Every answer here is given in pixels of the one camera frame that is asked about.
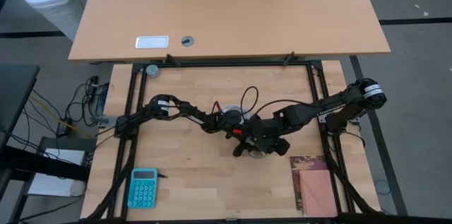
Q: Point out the black power adapter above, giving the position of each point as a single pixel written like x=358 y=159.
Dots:
x=63 y=130

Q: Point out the pink spiral notebook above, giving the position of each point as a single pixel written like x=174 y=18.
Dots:
x=318 y=194

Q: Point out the grey power strip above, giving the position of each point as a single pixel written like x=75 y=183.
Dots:
x=104 y=121

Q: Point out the black clamp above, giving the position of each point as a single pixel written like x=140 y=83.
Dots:
x=289 y=58
x=173 y=60

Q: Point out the black metal beam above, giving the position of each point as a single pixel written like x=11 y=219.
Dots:
x=42 y=164

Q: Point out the beige wooden desk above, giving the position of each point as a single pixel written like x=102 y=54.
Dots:
x=229 y=5

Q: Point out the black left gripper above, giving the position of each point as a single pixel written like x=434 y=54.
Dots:
x=233 y=121

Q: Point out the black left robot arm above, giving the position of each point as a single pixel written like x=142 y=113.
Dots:
x=187 y=109

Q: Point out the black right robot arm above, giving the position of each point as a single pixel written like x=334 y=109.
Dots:
x=307 y=109

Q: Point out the black side table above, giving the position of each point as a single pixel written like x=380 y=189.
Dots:
x=16 y=93

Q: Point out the teal calculator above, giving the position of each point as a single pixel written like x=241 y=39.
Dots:
x=142 y=188

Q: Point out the white box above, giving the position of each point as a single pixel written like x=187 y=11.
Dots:
x=53 y=186

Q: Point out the purple patterned book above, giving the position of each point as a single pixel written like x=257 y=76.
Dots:
x=307 y=162

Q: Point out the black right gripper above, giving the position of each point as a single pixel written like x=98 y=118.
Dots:
x=266 y=132

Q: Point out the white rectangular tray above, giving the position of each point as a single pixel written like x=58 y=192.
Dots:
x=152 y=42

